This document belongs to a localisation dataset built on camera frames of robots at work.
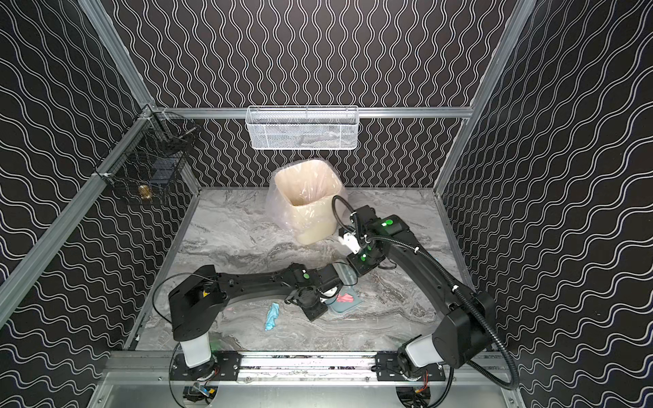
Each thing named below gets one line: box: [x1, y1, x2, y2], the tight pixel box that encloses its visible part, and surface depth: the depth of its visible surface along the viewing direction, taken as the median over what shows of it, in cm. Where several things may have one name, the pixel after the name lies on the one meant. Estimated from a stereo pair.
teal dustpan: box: [324, 284, 364, 313], surface depth 87 cm
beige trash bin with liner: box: [266, 158, 347, 246], surface depth 93 cm
